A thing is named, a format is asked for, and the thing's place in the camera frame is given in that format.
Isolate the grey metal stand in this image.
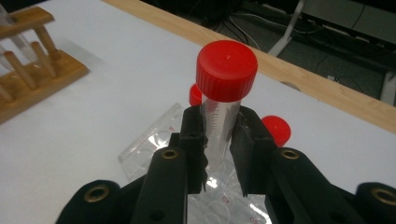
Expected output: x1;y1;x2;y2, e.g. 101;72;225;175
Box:
267;0;396;106

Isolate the red-capped clear tube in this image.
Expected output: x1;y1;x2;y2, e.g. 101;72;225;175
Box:
261;115;292;147
195;39;259;178
189;83;204;107

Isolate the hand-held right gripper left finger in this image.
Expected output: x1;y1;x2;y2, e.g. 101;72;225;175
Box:
130;105;209;224

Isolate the wooden test tube rack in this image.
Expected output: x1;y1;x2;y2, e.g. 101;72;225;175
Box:
0;6;91;125

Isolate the clear plastic tube rack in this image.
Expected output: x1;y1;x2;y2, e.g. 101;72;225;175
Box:
117;102;272;224

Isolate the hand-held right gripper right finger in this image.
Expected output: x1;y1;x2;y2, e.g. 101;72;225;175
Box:
230;105;359;224

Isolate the white cable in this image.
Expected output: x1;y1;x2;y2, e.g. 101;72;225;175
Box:
228;11;316;50

